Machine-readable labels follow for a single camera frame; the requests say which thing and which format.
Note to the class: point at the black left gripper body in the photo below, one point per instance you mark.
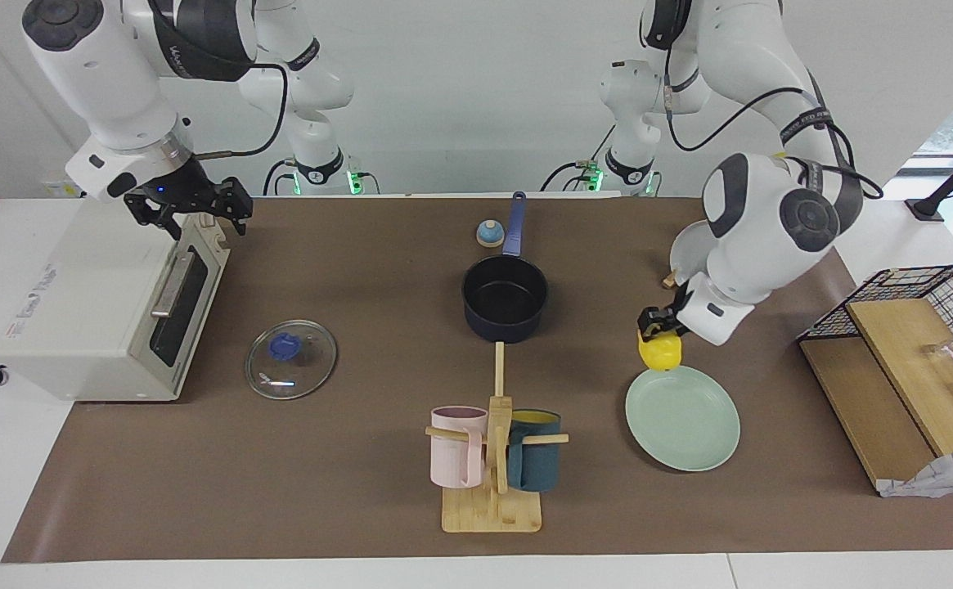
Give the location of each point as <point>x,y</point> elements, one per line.
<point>666,315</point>

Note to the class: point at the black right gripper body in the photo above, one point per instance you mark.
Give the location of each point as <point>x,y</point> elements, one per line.
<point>186,192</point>

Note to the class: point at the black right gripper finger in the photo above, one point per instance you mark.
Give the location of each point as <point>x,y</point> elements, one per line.
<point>239,204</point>
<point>167,225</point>

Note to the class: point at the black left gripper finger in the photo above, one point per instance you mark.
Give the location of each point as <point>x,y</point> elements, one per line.
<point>646,325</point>
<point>677,330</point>

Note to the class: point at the glass lid purple knob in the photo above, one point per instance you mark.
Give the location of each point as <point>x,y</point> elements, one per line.
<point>292,360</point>

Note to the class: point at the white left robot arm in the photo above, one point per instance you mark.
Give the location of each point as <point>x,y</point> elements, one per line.
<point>770,213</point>

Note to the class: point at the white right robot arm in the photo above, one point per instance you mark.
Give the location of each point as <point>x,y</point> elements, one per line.
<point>100,74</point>

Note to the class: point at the grey plate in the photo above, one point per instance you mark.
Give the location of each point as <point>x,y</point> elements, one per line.
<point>689,245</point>

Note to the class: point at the light green plate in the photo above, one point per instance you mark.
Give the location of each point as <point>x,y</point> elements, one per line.
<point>682,419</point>

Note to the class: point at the beige toaster oven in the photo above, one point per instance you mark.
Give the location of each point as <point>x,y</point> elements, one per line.
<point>75,311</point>

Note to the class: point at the dark teal mug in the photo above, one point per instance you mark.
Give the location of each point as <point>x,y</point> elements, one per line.
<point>535,466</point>

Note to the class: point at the pink mug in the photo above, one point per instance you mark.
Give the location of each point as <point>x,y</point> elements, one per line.
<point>453,454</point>

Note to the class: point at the wooden mug tree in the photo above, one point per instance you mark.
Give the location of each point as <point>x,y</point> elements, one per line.
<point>492,511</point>

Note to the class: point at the brown table mat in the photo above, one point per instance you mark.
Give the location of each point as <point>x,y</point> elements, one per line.
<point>361,474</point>

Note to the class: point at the white marbled sheet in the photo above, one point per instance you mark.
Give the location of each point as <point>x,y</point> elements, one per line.
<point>942,474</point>

